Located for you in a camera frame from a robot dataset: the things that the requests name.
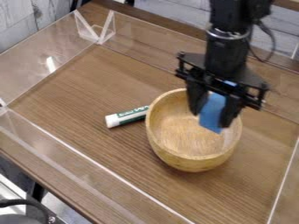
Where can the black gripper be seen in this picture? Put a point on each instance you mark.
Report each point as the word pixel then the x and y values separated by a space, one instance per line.
pixel 219 71

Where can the blue foam block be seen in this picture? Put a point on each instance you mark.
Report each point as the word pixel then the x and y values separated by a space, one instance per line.
pixel 209 113

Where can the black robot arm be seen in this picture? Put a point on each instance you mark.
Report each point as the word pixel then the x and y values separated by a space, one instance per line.
pixel 236 15

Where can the brown wooden bowl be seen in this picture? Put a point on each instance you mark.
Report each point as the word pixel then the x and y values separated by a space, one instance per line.
pixel 185 146

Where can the white green tube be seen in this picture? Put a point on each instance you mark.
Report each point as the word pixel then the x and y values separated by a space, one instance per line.
pixel 125 117

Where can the clear acrylic corner bracket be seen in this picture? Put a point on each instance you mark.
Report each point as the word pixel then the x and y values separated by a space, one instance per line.
pixel 95 33

